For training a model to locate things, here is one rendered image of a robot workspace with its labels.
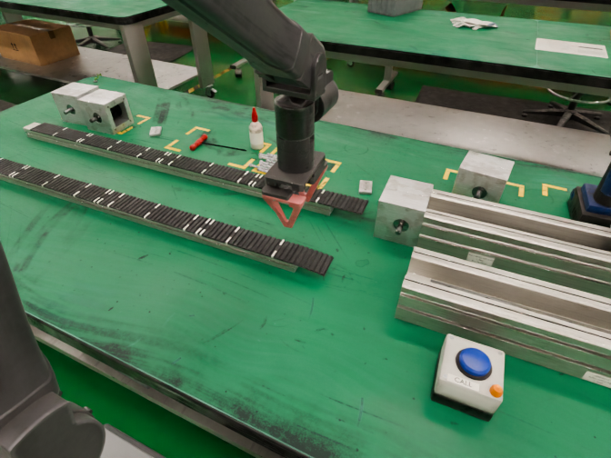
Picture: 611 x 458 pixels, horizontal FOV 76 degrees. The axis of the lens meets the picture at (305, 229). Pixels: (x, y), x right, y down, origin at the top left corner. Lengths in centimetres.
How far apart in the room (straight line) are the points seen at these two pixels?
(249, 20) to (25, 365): 33
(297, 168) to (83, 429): 41
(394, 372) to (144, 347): 39
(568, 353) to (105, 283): 77
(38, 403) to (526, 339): 60
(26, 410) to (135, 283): 49
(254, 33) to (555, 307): 59
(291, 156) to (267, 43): 20
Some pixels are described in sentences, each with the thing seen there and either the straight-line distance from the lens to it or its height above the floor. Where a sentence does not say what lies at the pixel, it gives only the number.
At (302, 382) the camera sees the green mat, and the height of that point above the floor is 78.
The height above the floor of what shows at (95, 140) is 81.
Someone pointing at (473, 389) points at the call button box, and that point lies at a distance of 59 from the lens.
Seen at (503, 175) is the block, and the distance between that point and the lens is 94.
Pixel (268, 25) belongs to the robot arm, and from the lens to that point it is 44.
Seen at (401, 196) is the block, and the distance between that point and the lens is 80.
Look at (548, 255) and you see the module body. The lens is 82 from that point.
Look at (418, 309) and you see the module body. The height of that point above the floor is 82.
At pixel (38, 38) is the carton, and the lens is 422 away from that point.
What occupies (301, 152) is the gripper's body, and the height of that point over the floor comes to 104.
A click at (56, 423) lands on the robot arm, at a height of 106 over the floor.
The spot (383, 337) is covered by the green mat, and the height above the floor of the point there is 78.
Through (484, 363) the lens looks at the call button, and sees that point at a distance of 60.
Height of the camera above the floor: 133
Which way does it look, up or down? 40 degrees down
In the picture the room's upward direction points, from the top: straight up
